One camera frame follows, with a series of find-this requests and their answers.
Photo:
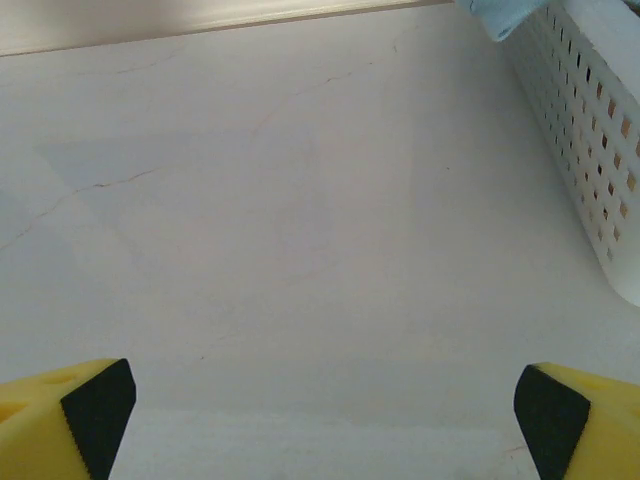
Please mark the light blue t-shirt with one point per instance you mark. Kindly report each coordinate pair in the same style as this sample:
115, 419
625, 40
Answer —
492, 17

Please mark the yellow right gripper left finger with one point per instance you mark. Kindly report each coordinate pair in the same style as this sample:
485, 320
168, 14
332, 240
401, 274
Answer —
35, 430

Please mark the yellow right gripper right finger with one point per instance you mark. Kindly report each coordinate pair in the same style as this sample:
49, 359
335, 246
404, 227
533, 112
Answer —
595, 430

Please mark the white perforated plastic basket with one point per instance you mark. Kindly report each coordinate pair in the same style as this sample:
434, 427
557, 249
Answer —
575, 125

